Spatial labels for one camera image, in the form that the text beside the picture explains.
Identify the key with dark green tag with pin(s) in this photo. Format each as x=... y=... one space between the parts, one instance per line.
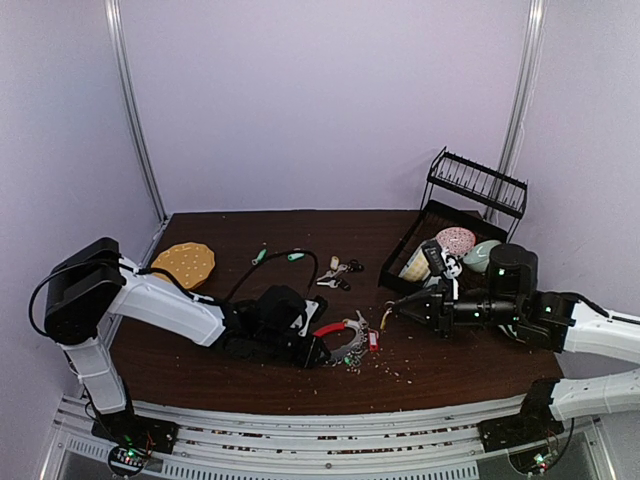
x=259 y=257

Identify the pale green bowl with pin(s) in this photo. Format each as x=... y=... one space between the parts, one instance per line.
x=477 y=259

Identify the key with light green tag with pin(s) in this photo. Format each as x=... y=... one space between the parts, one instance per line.
x=295 y=255

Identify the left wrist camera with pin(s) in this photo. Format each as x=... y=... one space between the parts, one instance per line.
x=314 y=309

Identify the pink patterned bowl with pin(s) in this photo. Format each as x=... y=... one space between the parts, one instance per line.
x=457 y=240

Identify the metal keyring with red handle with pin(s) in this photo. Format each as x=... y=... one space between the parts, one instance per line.
x=347 y=340

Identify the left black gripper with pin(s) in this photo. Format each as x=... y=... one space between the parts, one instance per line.
x=313 y=349

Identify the yellow checked bowl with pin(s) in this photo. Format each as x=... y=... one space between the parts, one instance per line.
x=417 y=267

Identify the black dish rack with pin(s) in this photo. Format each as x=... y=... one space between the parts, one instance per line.
x=458 y=192

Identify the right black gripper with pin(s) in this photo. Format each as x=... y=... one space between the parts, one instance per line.
x=445 y=310

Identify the yellow dotted plate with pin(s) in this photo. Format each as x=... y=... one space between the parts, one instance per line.
x=190 y=263

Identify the red tag on ring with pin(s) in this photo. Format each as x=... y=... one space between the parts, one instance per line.
x=373 y=341

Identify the aluminium frame post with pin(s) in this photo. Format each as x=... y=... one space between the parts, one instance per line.
x=118 y=41
x=525 y=86

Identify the right aluminium frame post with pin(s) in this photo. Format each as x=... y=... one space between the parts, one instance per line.
x=525 y=86

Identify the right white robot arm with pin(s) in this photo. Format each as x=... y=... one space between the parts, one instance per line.
x=553 y=321

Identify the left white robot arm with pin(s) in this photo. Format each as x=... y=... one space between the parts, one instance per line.
x=98 y=281

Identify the keys with yellow tag cluster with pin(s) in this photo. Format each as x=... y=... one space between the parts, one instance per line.
x=334 y=277

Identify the left aluminium frame post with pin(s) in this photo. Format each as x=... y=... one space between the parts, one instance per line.
x=118 y=41

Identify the key with yellow tag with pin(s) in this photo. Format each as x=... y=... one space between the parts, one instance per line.
x=388 y=312

